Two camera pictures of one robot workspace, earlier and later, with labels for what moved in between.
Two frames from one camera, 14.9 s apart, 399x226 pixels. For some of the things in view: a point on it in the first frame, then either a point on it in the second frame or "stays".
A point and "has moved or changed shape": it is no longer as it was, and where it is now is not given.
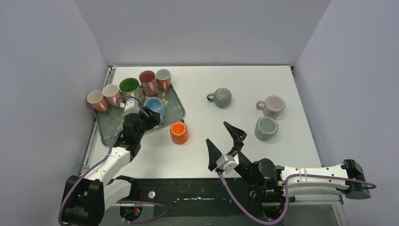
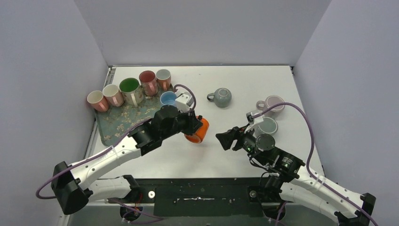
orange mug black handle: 179,132 has moved or changed shape
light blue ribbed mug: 155,104 → 168,98
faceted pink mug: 111,92 stays
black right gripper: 237,136 → 237,133
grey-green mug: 265,127 stays
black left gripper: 149,118 → 193,124
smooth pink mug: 97,99 stays
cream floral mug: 130,86 stays
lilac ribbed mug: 272,106 stays
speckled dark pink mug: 148,82 stays
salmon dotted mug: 164,78 stays
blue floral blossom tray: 109,122 stays
